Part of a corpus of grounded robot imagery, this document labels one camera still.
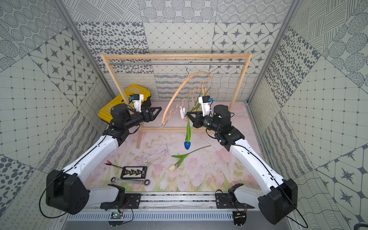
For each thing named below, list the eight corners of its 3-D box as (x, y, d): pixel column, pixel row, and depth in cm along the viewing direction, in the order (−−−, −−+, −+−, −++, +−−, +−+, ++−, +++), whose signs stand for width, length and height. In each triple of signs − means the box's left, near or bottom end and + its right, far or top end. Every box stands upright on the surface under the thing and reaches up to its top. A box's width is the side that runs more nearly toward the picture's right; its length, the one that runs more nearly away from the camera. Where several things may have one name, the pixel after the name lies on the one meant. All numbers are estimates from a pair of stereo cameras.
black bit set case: (121, 178, 84) (120, 177, 82) (124, 167, 88) (123, 166, 86) (145, 178, 84) (144, 177, 82) (147, 167, 88) (146, 166, 86)
